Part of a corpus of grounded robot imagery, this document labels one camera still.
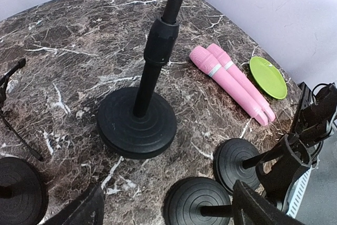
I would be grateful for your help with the black stand with clip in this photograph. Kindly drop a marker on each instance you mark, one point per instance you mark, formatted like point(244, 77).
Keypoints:
point(136, 122)

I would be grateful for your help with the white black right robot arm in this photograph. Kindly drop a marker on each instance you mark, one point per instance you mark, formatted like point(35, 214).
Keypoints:
point(314, 118)

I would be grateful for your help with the black round-base stand front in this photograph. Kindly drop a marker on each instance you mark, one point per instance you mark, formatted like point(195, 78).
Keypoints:
point(276, 170)

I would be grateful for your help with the pink microphone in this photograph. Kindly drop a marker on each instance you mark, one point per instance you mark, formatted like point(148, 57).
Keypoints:
point(225, 60)
point(208, 64)

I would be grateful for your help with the black round-base stand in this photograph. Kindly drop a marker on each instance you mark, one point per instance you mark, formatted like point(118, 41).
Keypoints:
point(200, 200)
point(276, 170)

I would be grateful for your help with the black stand back left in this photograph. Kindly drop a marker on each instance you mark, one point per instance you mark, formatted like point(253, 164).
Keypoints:
point(24, 195)

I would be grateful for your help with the white cable duct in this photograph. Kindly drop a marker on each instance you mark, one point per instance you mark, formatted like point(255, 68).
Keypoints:
point(297, 193)

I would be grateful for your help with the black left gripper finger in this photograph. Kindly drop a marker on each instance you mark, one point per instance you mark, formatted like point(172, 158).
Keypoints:
point(88, 208)

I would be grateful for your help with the green plate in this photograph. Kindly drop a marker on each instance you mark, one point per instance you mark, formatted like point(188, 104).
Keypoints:
point(268, 77)

